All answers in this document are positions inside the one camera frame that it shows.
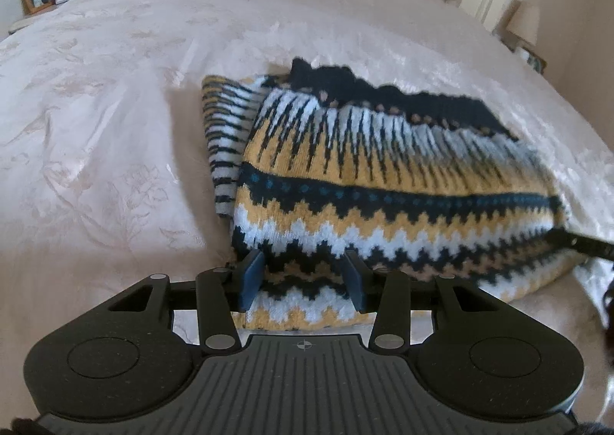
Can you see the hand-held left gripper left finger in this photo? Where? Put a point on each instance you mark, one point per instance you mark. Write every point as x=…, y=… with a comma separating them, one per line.
x=252, y=281

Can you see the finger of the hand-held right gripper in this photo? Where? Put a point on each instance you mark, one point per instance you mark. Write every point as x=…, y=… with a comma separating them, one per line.
x=587, y=244

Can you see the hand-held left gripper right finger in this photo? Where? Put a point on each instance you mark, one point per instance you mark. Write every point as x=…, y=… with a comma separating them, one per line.
x=356, y=281

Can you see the patterned knit sweater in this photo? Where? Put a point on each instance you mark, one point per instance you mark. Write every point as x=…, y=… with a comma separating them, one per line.
x=383, y=176

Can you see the white bed with quilt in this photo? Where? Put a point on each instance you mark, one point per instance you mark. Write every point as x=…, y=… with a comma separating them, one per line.
x=110, y=137

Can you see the cream table lamp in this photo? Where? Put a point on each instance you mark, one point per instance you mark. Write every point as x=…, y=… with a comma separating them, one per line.
x=524, y=24

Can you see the white nightstand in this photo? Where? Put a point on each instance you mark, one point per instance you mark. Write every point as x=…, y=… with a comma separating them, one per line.
x=26, y=22

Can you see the dark photo frame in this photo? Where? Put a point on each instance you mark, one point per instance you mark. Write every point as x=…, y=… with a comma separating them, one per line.
x=536, y=60

